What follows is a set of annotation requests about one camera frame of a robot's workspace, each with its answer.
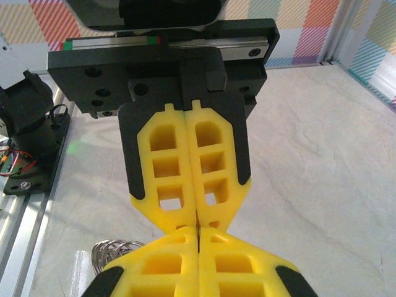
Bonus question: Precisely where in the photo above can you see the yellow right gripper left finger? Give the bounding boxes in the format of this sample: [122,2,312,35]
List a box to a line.
[80,226,199,297]

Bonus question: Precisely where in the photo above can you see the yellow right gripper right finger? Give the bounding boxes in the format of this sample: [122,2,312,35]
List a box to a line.
[197,226,319,297]

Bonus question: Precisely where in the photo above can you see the green circuit board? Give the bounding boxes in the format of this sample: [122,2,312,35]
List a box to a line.
[0,137,19,174]

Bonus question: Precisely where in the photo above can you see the plaid backdrop panel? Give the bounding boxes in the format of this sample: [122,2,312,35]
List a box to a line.
[338,0,396,93]
[0,0,341,67]

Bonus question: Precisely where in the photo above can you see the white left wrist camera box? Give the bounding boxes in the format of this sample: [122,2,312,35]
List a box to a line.
[61,0,228,32]

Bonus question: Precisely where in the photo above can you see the red and black wires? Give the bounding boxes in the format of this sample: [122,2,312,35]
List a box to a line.
[0,148,38,179]

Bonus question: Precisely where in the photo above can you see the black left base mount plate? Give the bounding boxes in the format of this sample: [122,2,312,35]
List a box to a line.
[2,114,72,196]

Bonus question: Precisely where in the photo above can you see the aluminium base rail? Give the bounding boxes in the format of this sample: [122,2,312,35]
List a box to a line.
[0,89,78,297]

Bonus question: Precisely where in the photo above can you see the aluminium frame beam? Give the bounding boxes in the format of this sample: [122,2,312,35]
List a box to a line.
[337,60,396,109]

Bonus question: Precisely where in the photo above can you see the aluminium frame post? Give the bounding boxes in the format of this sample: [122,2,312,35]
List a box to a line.
[318,0,372,66]

